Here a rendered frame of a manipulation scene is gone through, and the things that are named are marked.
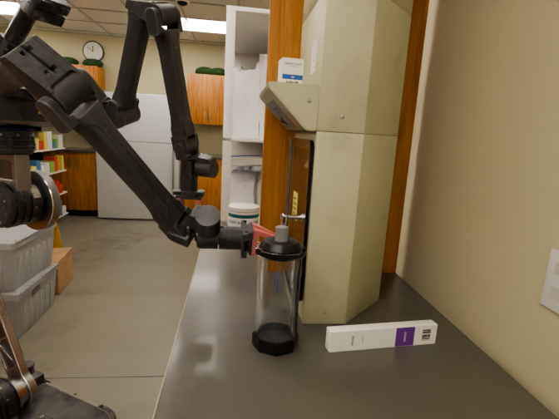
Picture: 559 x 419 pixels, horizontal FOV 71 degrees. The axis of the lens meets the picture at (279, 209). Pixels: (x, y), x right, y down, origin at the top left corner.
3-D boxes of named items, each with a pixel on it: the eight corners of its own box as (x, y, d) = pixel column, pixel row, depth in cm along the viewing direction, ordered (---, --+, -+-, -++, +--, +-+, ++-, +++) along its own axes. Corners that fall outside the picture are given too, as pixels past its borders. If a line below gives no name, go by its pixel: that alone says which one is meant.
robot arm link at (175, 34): (165, 7, 114) (140, 7, 106) (181, 6, 112) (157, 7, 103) (189, 148, 134) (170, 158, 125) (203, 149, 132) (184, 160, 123)
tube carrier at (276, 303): (304, 332, 90) (311, 244, 86) (291, 357, 80) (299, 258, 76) (260, 322, 93) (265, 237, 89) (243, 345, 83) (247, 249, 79)
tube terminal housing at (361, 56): (358, 277, 131) (384, 32, 116) (398, 324, 99) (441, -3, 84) (285, 276, 128) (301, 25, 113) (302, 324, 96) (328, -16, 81)
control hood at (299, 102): (294, 130, 119) (297, 96, 117) (317, 130, 87) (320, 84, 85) (257, 128, 117) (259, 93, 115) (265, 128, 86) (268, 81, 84)
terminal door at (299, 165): (285, 262, 126) (294, 137, 118) (302, 303, 96) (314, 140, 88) (283, 262, 126) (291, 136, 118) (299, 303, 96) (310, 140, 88)
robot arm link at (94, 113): (68, 71, 75) (28, 104, 69) (86, 65, 72) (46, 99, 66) (189, 217, 102) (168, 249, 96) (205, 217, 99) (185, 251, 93)
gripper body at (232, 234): (248, 219, 101) (220, 218, 100) (250, 233, 91) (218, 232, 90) (246, 243, 102) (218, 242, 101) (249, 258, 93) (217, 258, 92)
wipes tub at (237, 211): (256, 235, 175) (258, 202, 172) (259, 244, 162) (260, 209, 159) (227, 234, 173) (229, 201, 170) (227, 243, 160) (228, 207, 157)
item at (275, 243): (306, 253, 86) (308, 224, 85) (295, 266, 77) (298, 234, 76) (266, 248, 88) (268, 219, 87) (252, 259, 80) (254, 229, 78)
